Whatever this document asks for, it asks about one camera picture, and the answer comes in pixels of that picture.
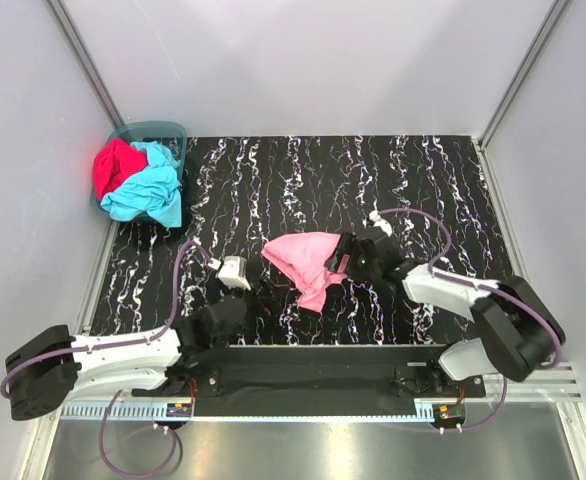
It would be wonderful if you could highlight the pink t shirt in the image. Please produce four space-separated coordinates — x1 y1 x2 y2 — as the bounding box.
262 232 347 313

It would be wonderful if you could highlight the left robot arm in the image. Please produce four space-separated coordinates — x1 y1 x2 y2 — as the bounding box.
0 295 247 421

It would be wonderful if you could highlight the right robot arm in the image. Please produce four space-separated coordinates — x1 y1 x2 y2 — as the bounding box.
325 227 566 397

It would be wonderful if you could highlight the cyan t shirt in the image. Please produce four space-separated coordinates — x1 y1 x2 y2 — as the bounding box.
96 141 182 228

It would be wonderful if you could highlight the red t shirt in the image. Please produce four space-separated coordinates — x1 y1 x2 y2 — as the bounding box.
92 138 148 202

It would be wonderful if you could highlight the teal plastic basket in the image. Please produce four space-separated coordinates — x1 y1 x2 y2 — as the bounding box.
91 121 187 223

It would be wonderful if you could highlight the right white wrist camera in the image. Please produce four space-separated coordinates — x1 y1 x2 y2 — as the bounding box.
367 210 393 237

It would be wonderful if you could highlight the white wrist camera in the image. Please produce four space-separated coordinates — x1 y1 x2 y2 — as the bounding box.
207 256 251 290
367 210 393 237

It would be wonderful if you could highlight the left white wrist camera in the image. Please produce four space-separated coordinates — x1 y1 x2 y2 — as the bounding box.
207 256 251 290

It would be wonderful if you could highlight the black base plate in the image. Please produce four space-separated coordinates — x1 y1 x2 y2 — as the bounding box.
132 345 486 419

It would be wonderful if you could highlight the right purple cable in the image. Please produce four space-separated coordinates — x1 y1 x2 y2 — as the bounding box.
382 207 567 434

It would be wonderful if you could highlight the purple cable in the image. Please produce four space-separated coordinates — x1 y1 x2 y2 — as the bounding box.
382 207 567 434
0 238 222 476

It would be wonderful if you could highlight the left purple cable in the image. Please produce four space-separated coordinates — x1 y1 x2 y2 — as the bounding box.
0 238 222 476

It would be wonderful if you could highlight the aluminium frame rail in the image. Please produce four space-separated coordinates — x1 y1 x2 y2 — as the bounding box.
506 363 582 403

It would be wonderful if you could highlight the right corner aluminium post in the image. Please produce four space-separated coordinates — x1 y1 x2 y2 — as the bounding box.
477 0 573 150

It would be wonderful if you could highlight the corner aluminium post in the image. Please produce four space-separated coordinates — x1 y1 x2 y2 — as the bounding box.
43 0 125 129
477 0 573 150

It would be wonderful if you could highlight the left corner aluminium post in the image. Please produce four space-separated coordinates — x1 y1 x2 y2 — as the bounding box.
43 0 125 129

